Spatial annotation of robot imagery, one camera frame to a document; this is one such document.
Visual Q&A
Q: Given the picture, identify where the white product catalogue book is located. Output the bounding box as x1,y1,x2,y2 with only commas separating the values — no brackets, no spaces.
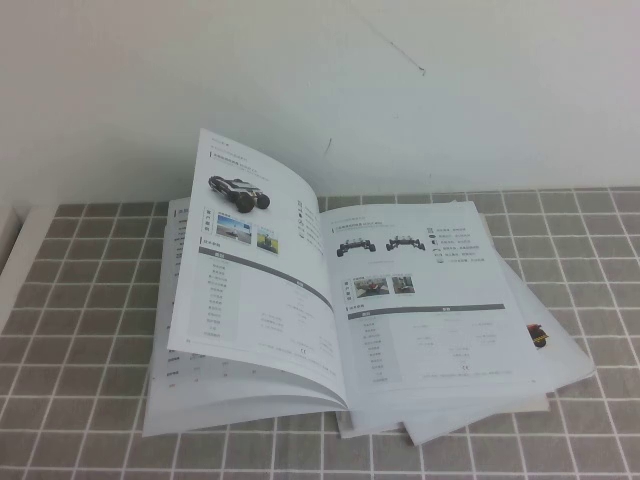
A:
142,127,597,447

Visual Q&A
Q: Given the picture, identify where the grey white-checked tablecloth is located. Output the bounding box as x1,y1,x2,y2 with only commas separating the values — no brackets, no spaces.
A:
0,184,640,480

